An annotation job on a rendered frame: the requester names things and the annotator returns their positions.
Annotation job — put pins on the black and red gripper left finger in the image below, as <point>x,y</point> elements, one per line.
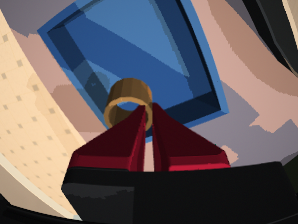
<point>117,147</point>

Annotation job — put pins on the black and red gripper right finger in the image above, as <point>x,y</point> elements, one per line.
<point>181,148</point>

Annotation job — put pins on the bronze bushing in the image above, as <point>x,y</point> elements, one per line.
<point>126,90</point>

